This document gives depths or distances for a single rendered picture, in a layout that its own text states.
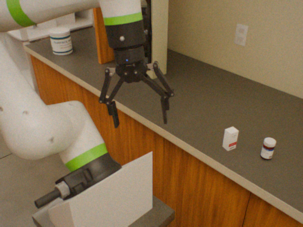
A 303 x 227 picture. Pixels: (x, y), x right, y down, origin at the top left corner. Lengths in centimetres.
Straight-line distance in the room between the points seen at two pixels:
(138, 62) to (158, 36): 93
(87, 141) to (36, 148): 17
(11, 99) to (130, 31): 31
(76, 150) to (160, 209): 34
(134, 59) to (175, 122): 69
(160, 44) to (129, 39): 99
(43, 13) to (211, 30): 120
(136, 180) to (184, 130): 53
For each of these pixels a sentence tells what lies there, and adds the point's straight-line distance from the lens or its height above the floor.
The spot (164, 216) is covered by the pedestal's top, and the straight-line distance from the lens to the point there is 102.
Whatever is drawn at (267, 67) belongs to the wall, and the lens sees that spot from 181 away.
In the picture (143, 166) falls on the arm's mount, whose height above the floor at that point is 114.
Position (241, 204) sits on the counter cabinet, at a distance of 130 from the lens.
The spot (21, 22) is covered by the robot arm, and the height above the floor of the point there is 147.
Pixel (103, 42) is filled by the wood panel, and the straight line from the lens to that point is 194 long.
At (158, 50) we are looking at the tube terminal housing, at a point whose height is 110.
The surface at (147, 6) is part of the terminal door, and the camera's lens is 163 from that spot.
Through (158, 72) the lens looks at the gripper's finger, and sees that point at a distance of 77.
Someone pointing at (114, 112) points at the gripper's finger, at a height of 129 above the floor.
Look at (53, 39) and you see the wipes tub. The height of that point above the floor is 104.
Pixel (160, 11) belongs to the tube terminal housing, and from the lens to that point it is 166.
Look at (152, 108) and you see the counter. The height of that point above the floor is 94.
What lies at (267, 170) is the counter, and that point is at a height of 94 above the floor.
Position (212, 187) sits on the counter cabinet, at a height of 77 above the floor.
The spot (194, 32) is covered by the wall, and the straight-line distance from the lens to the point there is 204.
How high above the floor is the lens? 174
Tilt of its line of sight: 34 degrees down
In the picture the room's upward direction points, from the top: straight up
